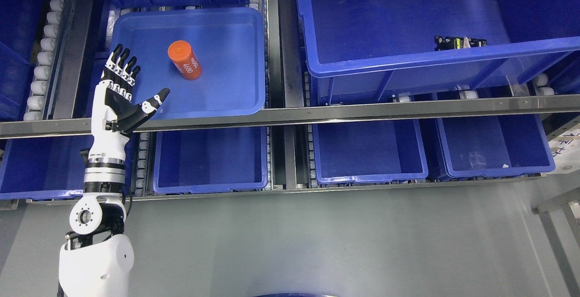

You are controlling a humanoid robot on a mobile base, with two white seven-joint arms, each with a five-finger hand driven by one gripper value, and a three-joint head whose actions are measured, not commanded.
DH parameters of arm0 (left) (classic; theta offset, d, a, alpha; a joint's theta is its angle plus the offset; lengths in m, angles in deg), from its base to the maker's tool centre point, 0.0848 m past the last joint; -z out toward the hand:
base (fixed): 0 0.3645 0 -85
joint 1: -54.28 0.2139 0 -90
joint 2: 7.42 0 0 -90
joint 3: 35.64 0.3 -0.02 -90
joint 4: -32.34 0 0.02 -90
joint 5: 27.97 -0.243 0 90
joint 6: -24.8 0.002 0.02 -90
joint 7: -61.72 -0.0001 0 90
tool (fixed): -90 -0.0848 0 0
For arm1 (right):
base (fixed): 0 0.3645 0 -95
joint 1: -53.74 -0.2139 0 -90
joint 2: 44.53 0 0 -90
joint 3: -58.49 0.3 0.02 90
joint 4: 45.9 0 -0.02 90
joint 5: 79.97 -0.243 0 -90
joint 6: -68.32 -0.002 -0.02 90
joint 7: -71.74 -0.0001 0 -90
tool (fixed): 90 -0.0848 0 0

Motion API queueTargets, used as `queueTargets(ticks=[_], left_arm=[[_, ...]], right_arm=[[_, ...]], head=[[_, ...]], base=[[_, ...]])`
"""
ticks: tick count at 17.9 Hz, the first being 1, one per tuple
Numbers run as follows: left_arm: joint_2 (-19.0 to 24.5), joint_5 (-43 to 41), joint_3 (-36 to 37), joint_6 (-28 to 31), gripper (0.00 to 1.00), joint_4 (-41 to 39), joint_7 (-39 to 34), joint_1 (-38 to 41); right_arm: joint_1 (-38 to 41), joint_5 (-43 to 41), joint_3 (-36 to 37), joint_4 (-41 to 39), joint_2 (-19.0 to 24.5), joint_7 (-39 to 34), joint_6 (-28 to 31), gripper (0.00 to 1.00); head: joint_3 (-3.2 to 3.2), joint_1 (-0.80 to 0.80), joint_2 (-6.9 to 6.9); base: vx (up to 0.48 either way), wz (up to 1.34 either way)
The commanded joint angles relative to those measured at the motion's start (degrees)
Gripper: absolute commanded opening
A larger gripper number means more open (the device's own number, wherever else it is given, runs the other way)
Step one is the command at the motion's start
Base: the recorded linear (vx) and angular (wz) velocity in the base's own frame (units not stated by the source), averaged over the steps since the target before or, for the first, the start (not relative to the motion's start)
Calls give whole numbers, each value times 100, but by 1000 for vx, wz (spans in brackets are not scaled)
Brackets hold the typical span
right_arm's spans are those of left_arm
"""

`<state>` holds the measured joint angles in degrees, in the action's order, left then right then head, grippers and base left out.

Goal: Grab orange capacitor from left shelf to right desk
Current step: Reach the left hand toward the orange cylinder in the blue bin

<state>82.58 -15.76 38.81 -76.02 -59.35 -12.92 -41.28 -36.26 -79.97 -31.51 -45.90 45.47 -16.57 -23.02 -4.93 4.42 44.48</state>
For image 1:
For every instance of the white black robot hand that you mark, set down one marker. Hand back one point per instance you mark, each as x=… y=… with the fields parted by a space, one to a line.
x=114 y=115

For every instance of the orange cylindrical capacitor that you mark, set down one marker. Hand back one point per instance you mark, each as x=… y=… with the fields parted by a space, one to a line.
x=184 y=59

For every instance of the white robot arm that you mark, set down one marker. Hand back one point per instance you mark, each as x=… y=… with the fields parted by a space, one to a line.
x=97 y=257

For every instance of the white roller track left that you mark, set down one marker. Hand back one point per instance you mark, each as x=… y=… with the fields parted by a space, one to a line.
x=45 y=55

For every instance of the blue bin lower middle-left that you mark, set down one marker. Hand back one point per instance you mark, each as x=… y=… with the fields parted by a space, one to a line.
x=211 y=161

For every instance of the blue bin lower left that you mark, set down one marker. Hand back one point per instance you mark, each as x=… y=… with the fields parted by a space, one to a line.
x=44 y=168

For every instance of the shallow blue tray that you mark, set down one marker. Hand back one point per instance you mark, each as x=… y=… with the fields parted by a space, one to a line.
x=228 y=42

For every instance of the blue bin far left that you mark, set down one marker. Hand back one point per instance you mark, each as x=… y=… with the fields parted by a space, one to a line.
x=19 y=21

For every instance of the blue bin lower middle-right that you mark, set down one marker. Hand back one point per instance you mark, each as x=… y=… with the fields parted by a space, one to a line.
x=369 y=152

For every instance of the large blue bin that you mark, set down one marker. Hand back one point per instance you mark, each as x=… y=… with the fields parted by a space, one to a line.
x=367 y=51

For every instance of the black circuit board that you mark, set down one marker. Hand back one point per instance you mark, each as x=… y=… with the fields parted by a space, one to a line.
x=450 y=43

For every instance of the blue bin lower right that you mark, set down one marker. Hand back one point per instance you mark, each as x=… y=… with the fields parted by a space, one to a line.
x=490 y=147

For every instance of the white worn sign board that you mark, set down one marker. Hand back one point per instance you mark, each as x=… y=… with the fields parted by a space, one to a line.
x=565 y=150

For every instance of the steel shelf front rail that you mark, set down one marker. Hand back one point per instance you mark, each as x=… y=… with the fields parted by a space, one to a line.
x=376 y=112

